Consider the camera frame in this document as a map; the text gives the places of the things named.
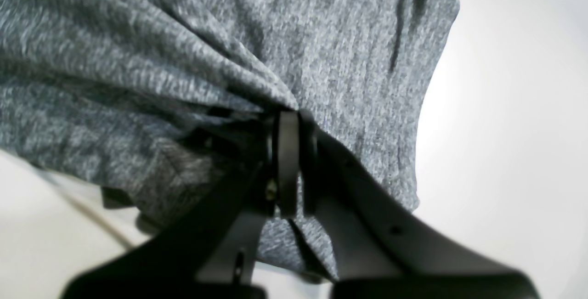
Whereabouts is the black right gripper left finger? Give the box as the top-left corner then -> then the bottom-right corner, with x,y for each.
63,112 -> 300,299

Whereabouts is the grey heather long-sleeve shirt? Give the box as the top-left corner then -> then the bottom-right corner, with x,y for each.
0,0 -> 460,281

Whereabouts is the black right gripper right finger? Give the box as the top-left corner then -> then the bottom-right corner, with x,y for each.
299,110 -> 538,299

